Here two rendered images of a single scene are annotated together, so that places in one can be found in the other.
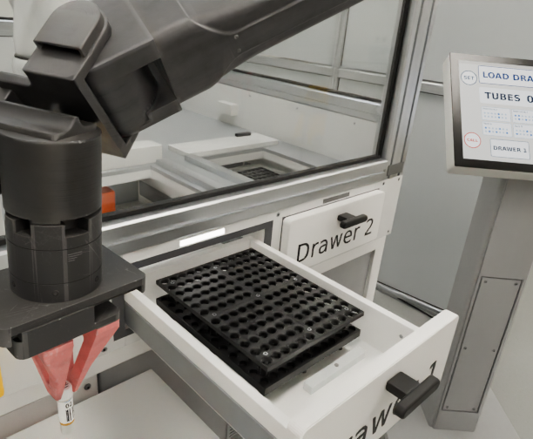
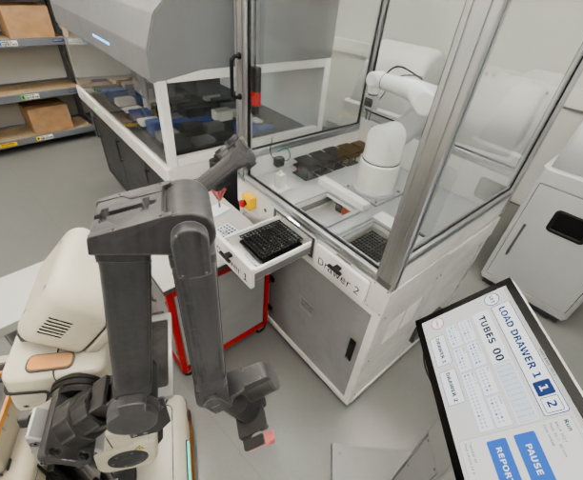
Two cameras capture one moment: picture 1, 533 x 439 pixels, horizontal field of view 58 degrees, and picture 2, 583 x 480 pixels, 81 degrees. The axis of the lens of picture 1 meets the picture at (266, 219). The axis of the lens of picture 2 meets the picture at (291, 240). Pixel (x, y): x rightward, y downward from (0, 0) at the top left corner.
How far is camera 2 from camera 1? 148 cm
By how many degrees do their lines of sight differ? 77
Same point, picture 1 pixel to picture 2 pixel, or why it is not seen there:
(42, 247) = not seen: hidden behind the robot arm
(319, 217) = (328, 255)
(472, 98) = (472, 310)
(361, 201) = (351, 272)
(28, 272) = not seen: hidden behind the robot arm
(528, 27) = not seen: outside the picture
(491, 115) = (464, 328)
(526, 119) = (472, 354)
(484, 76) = (500, 309)
